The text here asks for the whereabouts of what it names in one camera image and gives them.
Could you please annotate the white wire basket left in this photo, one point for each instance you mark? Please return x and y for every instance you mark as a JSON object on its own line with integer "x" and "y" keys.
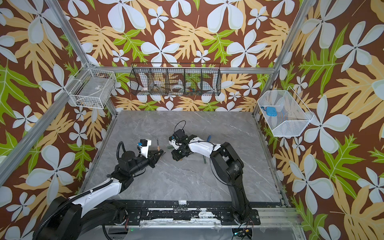
{"x": 91, "y": 87}

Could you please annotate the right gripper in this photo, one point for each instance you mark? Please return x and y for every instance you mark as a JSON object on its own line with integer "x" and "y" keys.
{"x": 177, "y": 153}

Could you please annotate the black wire basket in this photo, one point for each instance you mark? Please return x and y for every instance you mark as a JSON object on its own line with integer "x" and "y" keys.
{"x": 178, "y": 79}

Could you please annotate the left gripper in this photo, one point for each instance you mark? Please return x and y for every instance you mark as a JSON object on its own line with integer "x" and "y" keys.
{"x": 152, "y": 160}

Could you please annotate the electronics board with led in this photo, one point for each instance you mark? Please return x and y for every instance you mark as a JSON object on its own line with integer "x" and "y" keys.
{"x": 242, "y": 234}

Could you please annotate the brown pen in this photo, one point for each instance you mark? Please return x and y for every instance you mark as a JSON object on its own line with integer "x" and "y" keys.
{"x": 158, "y": 145}

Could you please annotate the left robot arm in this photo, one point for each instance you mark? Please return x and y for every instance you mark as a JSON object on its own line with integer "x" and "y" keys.
{"x": 68, "y": 218}

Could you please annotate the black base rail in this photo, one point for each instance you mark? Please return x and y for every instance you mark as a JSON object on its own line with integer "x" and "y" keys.
{"x": 185, "y": 213}

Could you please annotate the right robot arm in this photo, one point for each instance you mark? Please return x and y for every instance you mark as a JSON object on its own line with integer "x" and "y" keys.
{"x": 227, "y": 163}

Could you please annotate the white mesh basket right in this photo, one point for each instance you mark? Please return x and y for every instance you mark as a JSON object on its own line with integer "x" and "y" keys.
{"x": 293, "y": 117}

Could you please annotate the blue object in basket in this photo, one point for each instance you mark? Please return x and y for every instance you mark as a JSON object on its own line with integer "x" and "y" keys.
{"x": 271, "y": 111}

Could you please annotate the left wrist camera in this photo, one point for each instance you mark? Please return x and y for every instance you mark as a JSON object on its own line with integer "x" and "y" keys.
{"x": 143, "y": 147}

